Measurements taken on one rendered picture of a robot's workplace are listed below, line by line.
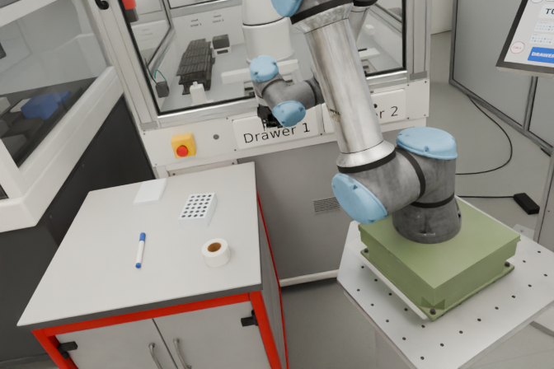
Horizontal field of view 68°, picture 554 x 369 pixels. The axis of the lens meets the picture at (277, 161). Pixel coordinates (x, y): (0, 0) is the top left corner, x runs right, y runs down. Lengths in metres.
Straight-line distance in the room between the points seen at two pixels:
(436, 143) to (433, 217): 0.17
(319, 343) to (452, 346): 0.99
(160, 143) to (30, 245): 0.57
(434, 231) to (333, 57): 0.44
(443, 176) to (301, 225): 0.96
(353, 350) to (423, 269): 0.96
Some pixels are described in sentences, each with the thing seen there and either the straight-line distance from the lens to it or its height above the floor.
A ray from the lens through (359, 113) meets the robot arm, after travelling 0.77.
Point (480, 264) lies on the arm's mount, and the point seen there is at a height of 0.85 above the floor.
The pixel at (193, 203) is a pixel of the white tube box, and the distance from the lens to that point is 1.32.
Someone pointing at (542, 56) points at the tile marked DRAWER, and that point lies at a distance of 1.57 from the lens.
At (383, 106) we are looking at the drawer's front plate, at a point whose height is 0.88.
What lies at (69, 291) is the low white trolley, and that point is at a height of 0.76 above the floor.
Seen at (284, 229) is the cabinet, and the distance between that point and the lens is 1.76.
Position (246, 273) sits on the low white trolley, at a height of 0.76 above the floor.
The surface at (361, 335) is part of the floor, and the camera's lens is 1.87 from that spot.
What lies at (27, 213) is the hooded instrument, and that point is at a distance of 1.51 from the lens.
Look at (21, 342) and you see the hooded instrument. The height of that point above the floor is 0.20.
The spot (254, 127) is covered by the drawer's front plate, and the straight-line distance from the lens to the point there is 1.45.
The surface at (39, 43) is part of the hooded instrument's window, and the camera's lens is 1.85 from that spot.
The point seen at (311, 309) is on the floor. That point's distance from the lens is 1.96.
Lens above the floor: 1.53
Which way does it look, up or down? 31 degrees down
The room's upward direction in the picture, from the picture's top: 11 degrees counter-clockwise
